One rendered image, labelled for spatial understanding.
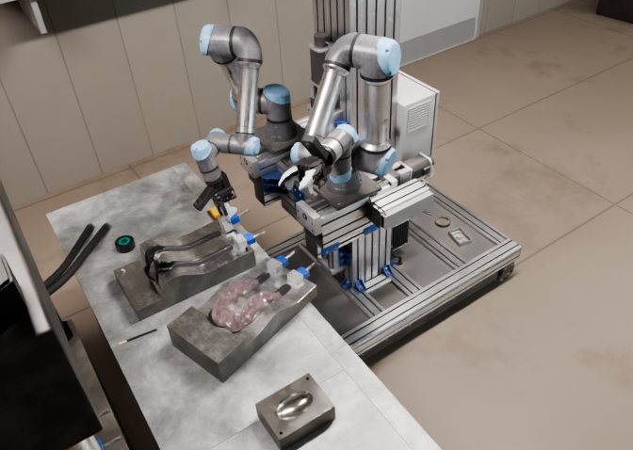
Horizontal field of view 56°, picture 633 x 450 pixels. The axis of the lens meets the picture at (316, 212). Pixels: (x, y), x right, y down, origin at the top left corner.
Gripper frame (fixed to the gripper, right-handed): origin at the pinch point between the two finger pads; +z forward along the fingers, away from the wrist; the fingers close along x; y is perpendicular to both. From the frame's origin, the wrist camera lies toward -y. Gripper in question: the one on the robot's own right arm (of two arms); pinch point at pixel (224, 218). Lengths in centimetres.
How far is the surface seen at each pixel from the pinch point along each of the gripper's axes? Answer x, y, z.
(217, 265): -16.5, -13.9, 6.1
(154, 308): -17.2, -41.7, 7.7
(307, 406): -86, -19, 18
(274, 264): -28.4, 4.6, 10.6
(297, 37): 220, 162, 30
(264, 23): 216, 137, 7
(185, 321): -38, -36, 3
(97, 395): -38, -72, 11
